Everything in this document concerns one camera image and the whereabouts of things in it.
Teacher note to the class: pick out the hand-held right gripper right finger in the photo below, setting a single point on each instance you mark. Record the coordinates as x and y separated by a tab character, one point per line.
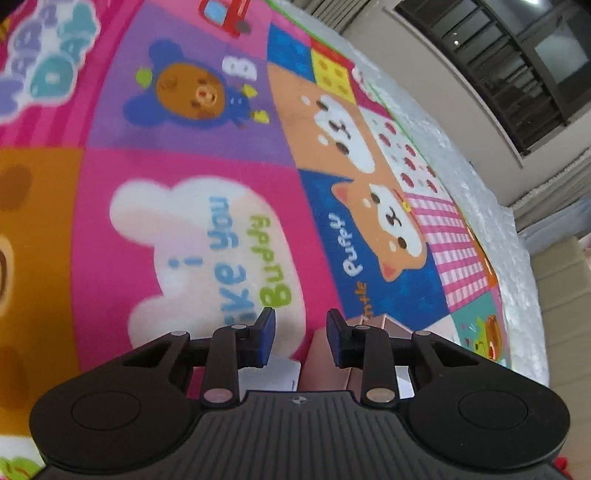
336	339

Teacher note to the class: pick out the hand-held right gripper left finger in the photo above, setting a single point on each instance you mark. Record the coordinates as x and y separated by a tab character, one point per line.
267	337

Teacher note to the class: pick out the colourful printed play mat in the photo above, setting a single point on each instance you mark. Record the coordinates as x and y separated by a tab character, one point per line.
184	230

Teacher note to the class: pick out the beige padded headboard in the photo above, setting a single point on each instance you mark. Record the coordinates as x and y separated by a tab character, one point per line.
568	346

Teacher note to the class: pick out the beige curtain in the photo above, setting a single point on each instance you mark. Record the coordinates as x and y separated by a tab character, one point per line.
341	14
554	198

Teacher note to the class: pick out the dark barred window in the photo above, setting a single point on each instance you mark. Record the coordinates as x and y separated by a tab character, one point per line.
517	55

